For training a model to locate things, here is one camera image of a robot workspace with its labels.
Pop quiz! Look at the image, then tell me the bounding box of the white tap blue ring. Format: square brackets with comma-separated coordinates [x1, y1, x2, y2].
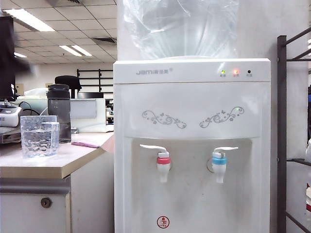
[211, 146, 240, 184]

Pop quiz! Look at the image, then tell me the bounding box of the white water dispenser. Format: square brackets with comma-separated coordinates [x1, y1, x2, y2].
[113, 58, 272, 233]

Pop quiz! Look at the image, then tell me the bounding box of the bagged clear water jug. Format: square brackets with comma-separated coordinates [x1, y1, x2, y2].
[122, 0, 240, 61]

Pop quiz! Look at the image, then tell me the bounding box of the grey desk tray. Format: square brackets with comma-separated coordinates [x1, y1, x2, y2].
[0, 125, 23, 145]

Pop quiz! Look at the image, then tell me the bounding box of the white desk with drawer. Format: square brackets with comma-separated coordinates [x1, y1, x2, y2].
[0, 132, 115, 233]

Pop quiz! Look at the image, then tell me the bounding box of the white partition box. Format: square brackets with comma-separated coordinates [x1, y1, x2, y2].
[69, 98, 107, 133]

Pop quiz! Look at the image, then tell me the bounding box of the pink paper pad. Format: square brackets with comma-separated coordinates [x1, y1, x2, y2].
[71, 140, 102, 149]

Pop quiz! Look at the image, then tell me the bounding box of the ceiling air vent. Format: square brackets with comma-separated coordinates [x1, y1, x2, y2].
[93, 37, 118, 47]

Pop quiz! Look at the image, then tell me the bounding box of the black office chair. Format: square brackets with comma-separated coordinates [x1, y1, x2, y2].
[54, 75, 82, 100]

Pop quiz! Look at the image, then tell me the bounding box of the grey bottle dark lid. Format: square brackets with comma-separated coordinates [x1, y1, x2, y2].
[46, 83, 72, 144]

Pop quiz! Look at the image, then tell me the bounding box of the double ceiling light panel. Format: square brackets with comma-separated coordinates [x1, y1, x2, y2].
[59, 45, 92, 57]

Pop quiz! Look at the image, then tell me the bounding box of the dark metal rack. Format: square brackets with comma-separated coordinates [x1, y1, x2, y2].
[276, 25, 311, 233]

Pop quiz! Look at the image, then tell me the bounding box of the white desktop device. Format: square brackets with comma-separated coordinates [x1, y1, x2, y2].
[0, 105, 24, 127]

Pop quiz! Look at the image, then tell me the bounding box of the black computer monitor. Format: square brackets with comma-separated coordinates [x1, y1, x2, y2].
[0, 16, 17, 102]

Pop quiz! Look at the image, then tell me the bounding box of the white plastic bottle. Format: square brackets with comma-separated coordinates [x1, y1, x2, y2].
[305, 139, 311, 166]

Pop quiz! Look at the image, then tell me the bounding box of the long ceiling light panel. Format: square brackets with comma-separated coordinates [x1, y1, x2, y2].
[3, 9, 56, 32]

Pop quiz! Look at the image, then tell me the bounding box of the white tap red ring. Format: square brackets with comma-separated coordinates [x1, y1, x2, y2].
[139, 144, 173, 183]

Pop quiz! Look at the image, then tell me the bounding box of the black wall rack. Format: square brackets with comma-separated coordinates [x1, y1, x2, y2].
[76, 68, 114, 93]

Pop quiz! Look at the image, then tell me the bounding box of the black desk cable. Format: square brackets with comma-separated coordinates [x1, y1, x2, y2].
[19, 101, 43, 117]

